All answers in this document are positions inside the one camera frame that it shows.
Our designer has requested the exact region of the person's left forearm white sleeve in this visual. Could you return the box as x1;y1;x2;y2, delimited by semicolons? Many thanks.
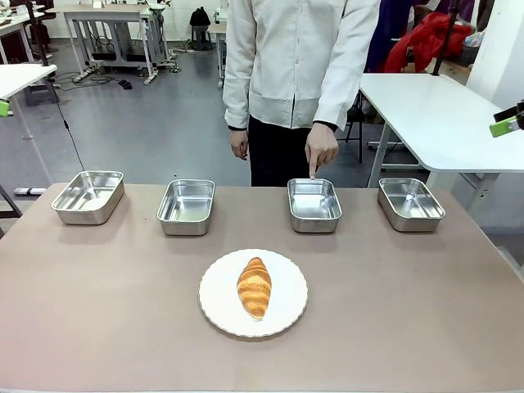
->
313;0;382;133

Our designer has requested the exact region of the person's right forearm white sleeve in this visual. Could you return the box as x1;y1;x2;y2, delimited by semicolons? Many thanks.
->
223;0;263;132

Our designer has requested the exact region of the steel tray container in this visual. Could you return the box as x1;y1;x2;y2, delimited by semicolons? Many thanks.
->
287;177;343;234
377;177;446;233
51;170;125;226
156;178;216;237

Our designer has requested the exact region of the golden croissant bread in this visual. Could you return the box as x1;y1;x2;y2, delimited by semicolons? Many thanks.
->
236;256;273;321

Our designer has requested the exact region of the person's left hand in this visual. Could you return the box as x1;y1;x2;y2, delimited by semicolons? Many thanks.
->
305;120;340;180

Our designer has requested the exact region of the person's right hand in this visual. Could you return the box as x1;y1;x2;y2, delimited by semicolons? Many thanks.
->
228;128;251;161

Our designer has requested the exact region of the small white side table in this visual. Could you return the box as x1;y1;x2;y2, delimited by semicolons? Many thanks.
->
0;63;59;185

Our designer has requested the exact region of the large white side table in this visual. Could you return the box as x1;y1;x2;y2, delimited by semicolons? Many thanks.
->
359;72;524;200

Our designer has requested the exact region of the black pole clamp stand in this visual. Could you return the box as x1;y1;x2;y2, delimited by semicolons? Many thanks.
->
431;0;459;79

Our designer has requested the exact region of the red cloth pile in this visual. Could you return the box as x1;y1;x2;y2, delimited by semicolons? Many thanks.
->
386;11;472;75

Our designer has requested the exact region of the grey background workbench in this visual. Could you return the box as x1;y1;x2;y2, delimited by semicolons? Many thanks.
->
56;2;169;86

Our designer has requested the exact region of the black backpack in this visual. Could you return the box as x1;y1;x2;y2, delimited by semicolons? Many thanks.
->
188;7;212;29

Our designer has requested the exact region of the person's torso in white shirt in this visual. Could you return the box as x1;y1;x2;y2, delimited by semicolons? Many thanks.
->
223;0;382;187

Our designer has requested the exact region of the white scalloped plate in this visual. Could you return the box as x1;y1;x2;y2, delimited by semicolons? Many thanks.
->
198;248;309;338

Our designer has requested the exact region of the black hanging cable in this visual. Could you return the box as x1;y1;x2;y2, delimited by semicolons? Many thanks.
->
47;76;88;172

